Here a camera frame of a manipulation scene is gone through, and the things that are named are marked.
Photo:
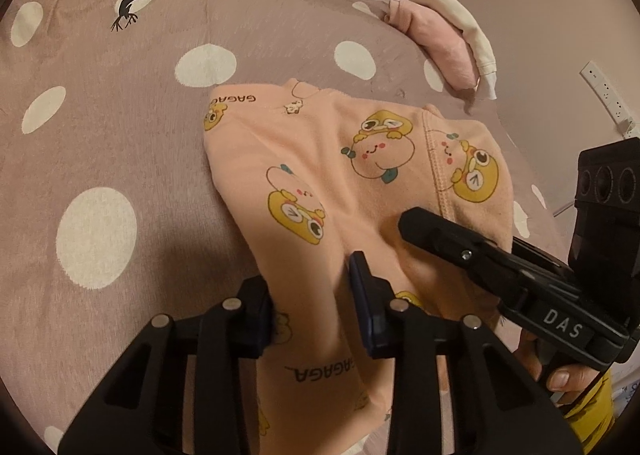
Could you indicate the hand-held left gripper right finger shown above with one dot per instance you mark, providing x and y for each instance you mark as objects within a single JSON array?
[{"x": 358, "y": 285}]

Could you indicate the peach cartoon print garment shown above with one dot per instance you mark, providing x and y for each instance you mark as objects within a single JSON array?
[{"x": 325, "y": 160}]

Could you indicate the white folded cloth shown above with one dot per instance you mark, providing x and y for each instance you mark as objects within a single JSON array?
[{"x": 460, "y": 10}]

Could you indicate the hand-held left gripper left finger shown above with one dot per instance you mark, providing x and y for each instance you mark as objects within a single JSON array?
[{"x": 260, "y": 315}]

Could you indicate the white power strip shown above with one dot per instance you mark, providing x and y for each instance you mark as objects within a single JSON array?
[{"x": 607, "y": 90}]

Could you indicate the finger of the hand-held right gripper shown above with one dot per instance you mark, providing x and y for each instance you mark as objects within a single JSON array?
[{"x": 450, "y": 240}]

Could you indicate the mauve polka dot blanket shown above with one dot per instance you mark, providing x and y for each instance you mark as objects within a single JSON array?
[{"x": 125, "y": 135}]

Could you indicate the pink folded cloth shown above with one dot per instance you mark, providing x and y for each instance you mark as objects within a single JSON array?
[{"x": 440, "y": 40}]

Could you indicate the person's right hand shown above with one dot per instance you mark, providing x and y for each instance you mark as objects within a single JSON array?
[{"x": 567, "y": 380}]

